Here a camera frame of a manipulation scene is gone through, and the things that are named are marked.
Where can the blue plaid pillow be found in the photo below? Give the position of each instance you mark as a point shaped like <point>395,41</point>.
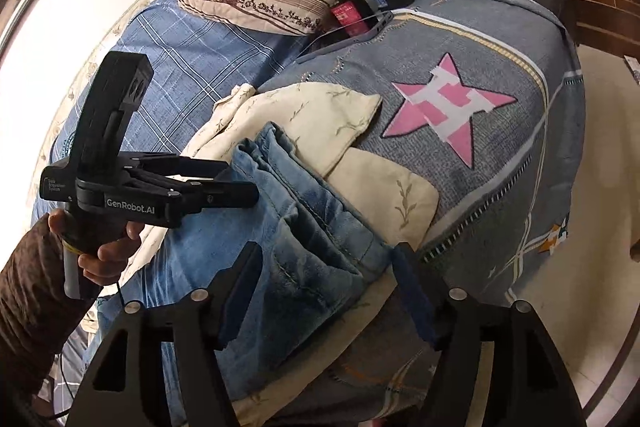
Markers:
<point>175,57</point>

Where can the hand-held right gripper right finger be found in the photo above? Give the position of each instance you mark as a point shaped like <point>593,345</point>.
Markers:
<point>415,299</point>

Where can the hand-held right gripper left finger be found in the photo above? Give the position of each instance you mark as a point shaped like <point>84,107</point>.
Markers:
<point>240,294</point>

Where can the grey star-print quilt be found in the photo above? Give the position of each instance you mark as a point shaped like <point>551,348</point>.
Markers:
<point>500,157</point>

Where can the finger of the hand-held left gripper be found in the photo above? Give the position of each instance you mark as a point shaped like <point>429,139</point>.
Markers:
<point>230,197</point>
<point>190,167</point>

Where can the person's left forearm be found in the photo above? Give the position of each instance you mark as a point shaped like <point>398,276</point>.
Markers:
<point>30,307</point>

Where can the blue denim pants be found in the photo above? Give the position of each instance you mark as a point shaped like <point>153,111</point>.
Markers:
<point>300,257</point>

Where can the person's left hand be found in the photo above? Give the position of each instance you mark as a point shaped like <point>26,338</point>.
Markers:
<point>102,264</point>

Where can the cream leaf-print cloth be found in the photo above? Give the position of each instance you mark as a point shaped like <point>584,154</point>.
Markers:
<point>310,122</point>

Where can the red packet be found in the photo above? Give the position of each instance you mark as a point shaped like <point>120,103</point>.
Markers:
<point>350,17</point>

